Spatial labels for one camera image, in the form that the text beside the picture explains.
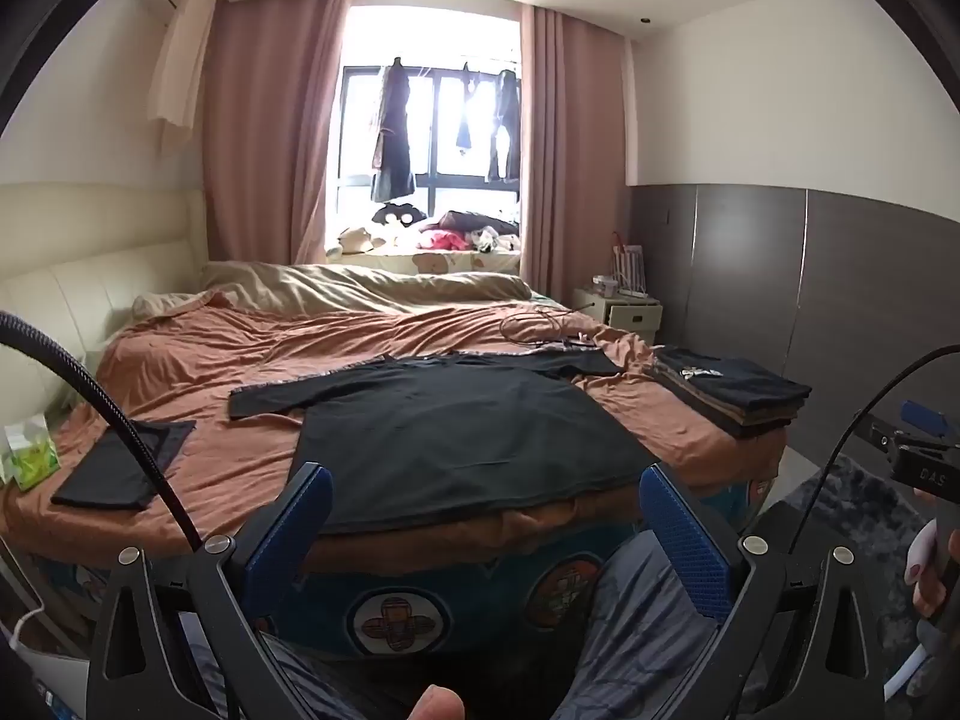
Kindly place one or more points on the grey shaggy rug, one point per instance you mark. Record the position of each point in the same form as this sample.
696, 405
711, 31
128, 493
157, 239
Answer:
870, 510

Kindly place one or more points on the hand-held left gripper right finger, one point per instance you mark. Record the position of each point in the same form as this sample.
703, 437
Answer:
686, 540

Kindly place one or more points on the person's legs in grey pyjamas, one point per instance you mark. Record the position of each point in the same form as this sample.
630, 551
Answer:
630, 615

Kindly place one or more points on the green tissue packet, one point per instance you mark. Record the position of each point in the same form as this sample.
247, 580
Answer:
26, 457

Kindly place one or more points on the beige duvet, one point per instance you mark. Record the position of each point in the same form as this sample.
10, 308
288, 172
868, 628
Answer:
337, 285

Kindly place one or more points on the black plush toy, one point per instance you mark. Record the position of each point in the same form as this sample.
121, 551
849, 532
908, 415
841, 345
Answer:
397, 215

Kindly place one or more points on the white plush toy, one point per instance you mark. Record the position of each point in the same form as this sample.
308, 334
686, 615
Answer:
358, 240

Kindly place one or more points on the person's right hand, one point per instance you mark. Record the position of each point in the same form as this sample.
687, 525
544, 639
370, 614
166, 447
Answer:
921, 555

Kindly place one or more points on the person's left hand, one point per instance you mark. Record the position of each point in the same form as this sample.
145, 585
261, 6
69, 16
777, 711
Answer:
439, 703

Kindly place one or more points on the hanging small dark garment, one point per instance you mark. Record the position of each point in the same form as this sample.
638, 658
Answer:
466, 120

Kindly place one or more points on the pile of mixed clothes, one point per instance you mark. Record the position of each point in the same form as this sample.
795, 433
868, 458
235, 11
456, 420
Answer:
465, 234

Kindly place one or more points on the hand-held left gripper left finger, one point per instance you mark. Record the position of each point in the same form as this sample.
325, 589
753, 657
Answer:
296, 525

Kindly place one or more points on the black shirt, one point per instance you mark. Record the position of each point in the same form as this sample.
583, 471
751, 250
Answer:
465, 435

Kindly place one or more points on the small clear container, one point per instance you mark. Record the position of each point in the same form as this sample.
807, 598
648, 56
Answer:
604, 286

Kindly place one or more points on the cream padded headboard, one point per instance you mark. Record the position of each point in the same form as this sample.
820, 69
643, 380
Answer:
90, 255

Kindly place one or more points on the pink curtain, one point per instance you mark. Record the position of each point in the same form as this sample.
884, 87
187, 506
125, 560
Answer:
570, 150
262, 127

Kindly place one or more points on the folded black cloth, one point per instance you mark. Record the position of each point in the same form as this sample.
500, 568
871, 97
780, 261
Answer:
120, 469

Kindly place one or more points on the hanging dark coat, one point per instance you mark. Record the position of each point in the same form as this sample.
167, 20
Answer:
391, 135

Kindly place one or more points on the stack of folded clothes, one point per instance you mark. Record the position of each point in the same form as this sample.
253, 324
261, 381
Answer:
735, 390

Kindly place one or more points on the cream nightstand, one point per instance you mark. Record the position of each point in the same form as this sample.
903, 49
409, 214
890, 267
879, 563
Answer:
626, 311

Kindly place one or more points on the brown blanket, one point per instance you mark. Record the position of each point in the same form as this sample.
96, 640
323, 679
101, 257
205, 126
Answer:
225, 360

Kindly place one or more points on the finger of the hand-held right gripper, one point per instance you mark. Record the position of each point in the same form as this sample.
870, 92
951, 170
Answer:
922, 416

